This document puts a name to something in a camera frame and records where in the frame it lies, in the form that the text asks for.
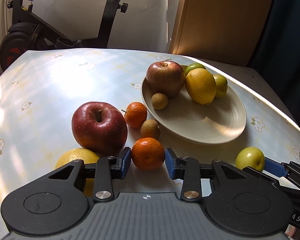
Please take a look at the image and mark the tangerine hidden small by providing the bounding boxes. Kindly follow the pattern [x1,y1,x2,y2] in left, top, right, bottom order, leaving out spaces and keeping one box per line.
[131,137,165,171]

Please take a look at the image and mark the yellow-green guava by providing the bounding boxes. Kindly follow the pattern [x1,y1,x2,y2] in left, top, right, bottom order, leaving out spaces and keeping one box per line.
[213,74,228,98]
[235,147,265,172]

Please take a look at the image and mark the brown longan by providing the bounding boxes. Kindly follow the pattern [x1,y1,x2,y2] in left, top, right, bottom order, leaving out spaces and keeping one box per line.
[140,119,160,139]
[151,93,168,110]

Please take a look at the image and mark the large yellow orange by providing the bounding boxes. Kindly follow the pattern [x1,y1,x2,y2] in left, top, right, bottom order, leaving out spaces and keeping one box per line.
[185,68,217,105]

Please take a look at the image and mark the dark green round fruit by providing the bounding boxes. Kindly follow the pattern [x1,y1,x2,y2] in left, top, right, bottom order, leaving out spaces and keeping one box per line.
[185,62,206,75]

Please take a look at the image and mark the dotted work glove hand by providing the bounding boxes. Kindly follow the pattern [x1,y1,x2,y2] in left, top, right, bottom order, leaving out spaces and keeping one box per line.
[285,225,300,240]

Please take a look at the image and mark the small yellow orange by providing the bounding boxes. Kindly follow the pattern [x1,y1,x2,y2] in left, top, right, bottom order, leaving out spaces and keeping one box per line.
[54,147,101,197]

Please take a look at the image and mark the dark red apple lower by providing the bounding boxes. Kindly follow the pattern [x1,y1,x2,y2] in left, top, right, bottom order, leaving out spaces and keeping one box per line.
[71,102,128,157]

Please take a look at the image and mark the cream ceramic plate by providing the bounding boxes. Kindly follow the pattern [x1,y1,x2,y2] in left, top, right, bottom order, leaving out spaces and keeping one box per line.
[141,78,247,145]

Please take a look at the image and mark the tangerine middle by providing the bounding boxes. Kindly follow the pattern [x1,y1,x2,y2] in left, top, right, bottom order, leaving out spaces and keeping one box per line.
[122,102,147,128]

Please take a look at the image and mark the dark teal curtain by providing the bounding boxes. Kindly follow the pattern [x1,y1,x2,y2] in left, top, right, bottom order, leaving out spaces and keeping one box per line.
[248,0,300,127]

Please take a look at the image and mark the wooden cabinet panel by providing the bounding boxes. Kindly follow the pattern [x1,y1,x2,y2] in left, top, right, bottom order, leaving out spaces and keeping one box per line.
[169,0,272,66]

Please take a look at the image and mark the black exercise bike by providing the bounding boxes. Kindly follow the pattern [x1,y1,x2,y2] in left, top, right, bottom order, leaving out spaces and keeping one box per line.
[0,0,158,72]

